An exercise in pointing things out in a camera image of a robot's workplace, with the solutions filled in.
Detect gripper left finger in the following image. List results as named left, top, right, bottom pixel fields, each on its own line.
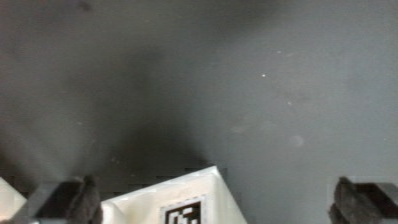
left=11, top=176, right=104, bottom=224

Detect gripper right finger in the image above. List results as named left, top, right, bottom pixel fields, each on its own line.
left=329, top=177, right=398, bottom=224

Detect white drawer tray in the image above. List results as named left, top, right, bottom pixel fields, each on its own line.
left=102, top=166, right=248, bottom=224

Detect white border bar left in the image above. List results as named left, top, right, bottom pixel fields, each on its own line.
left=0, top=177, right=27, bottom=222

